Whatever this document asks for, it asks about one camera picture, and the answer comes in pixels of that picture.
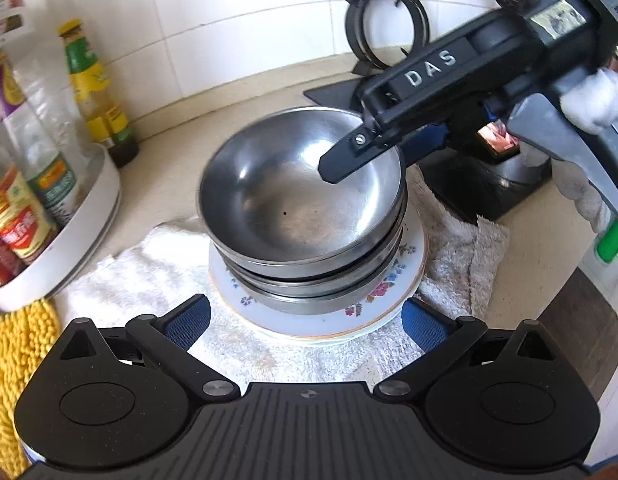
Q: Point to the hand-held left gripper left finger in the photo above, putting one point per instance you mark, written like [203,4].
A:
[189,320]

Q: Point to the black glass gas stove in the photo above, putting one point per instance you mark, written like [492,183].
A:
[469,185]

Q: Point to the white plate multicoloured flowers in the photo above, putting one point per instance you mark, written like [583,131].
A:
[404,270]

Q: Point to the white terry towel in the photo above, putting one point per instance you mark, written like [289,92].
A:
[154,270]

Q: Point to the white two-tier turntable rack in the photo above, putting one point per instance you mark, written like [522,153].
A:
[84,230]

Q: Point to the smartphone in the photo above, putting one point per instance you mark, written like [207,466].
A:
[496,142]

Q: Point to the yellow chenille mat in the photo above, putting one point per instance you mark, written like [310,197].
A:
[19,360]

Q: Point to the stainless steel bowl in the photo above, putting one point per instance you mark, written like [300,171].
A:
[299,274]
[269,210]
[299,302]

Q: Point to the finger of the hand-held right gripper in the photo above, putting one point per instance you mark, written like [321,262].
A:
[424,145]
[349,155]

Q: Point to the person's right hand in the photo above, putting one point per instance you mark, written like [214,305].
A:
[599,100]

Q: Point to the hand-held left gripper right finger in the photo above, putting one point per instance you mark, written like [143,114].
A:
[424,325]

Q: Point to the yellow cap vinegar bottle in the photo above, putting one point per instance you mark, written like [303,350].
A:
[19,220]

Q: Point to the green yellow label bottle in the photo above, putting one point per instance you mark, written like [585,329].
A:
[94,95]

